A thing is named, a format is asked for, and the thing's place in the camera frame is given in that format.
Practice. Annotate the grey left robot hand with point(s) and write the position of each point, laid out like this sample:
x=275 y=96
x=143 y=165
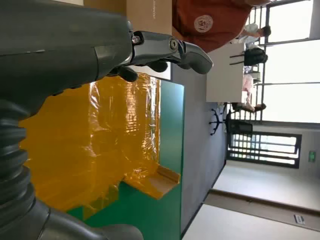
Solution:
x=62 y=46

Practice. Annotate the yellow plastic wrapped tray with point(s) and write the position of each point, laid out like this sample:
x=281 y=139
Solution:
x=75 y=142

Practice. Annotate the brown cardboard box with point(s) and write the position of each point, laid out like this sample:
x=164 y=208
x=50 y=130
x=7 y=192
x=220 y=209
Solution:
x=149 y=16

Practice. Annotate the green table mat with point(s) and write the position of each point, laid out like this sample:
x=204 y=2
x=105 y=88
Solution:
x=171 y=132

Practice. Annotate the person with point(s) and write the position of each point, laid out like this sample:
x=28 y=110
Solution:
x=248 y=89
x=252 y=33
x=189 y=36

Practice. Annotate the white desk panel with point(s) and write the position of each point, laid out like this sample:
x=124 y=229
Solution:
x=223 y=76

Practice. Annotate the black office chair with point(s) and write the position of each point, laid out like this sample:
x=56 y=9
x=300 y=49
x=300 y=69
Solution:
x=237 y=127

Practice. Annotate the black barred gate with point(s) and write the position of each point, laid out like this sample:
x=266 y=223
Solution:
x=299 y=149

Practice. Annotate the green exit sign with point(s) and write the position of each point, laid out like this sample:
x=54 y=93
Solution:
x=312 y=156

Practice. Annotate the black window frame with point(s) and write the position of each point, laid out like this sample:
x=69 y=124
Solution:
x=263 y=66

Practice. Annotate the small white wall plate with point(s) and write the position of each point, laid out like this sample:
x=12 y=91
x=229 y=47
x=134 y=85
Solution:
x=299 y=219

